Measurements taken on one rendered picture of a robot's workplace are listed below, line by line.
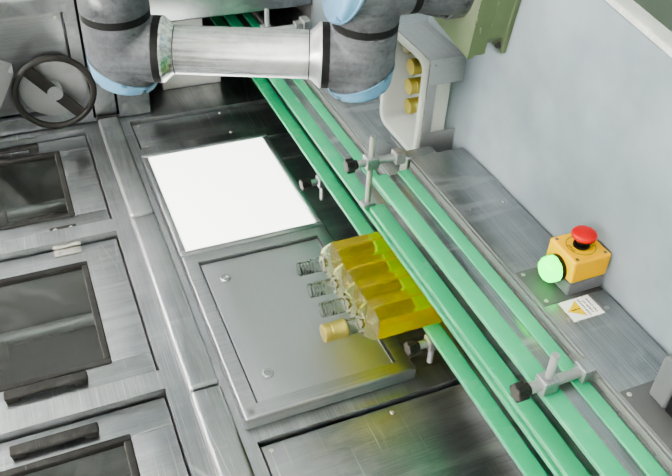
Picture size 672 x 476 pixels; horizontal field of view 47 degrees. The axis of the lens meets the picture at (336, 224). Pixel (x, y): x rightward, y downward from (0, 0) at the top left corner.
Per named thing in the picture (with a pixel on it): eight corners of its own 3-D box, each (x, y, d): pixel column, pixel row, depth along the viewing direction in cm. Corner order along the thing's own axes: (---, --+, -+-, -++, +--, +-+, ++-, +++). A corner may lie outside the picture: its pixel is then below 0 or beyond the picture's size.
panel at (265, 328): (265, 141, 213) (141, 164, 202) (265, 132, 211) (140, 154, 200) (415, 378, 148) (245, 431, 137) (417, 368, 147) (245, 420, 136)
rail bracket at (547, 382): (581, 364, 115) (504, 389, 111) (593, 329, 110) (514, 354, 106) (598, 384, 112) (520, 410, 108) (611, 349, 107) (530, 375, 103)
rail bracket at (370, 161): (394, 194, 163) (340, 206, 159) (401, 125, 153) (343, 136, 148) (400, 202, 161) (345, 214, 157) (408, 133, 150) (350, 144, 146)
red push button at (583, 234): (562, 242, 124) (567, 226, 122) (582, 237, 125) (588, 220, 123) (577, 257, 121) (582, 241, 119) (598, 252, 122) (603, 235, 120)
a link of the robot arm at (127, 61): (403, 35, 128) (70, 22, 125) (394, 110, 139) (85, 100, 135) (397, 1, 137) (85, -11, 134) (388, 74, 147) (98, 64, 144)
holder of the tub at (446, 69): (412, 132, 179) (381, 138, 177) (425, 20, 162) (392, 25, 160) (448, 172, 167) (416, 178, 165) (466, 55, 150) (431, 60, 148)
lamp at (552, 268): (546, 268, 127) (531, 272, 126) (552, 247, 124) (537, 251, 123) (563, 286, 124) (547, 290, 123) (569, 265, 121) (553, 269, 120)
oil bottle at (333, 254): (411, 242, 161) (316, 265, 154) (413, 221, 158) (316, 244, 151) (423, 259, 157) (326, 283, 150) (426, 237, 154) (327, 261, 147)
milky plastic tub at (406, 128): (412, 112, 176) (378, 118, 173) (423, 19, 162) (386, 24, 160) (449, 152, 164) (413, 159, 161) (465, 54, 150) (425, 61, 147)
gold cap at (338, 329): (340, 322, 140) (317, 328, 138) (344, 314, 137) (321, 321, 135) (346, 340, 138) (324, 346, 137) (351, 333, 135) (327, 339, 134)
